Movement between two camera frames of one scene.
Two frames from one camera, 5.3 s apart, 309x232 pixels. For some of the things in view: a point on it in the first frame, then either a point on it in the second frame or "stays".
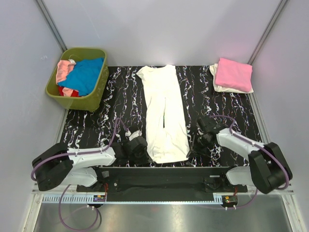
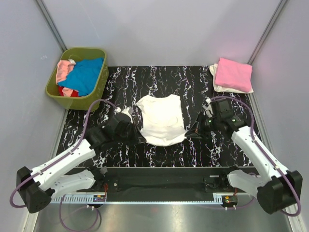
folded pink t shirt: [233, 74] stays
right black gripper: [191, 151] → [198, 128]
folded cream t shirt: [221, 88] stays
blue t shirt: [84, 76] stays
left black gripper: [145, 159] → [140, 138]
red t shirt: [75, 93] stays
